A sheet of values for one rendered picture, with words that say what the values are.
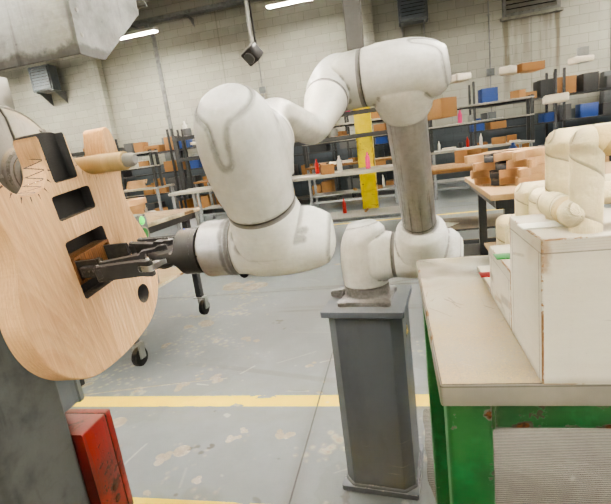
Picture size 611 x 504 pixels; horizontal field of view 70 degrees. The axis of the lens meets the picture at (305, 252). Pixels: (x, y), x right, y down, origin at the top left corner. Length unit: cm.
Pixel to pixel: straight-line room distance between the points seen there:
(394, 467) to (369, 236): 82
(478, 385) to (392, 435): 108
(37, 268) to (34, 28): 32
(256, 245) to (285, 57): 1164
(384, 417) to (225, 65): 1164
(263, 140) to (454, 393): 38
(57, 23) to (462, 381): 69
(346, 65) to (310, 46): 1105
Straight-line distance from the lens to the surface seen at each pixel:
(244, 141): 53
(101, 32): 74
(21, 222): 73
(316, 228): 62
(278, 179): 56
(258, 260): 63
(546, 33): 1239
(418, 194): 124
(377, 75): 104
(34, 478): 123
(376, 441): 167
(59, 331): 76
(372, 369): 152
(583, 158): 54
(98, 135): 92
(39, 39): 73
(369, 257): 142
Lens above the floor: 122
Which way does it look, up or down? 13 degrees down
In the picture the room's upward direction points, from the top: 8 degrees counter-clockwise
